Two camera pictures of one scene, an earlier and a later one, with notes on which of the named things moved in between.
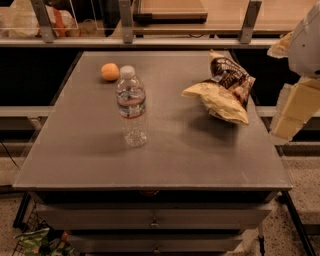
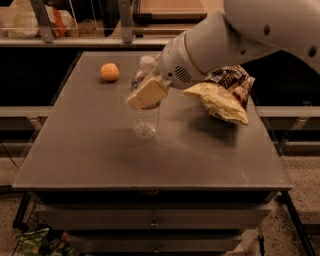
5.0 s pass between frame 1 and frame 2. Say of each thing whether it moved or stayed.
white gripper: moved
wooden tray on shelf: stayed
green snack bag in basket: stayed
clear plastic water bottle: moved
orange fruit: stayed
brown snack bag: stayed
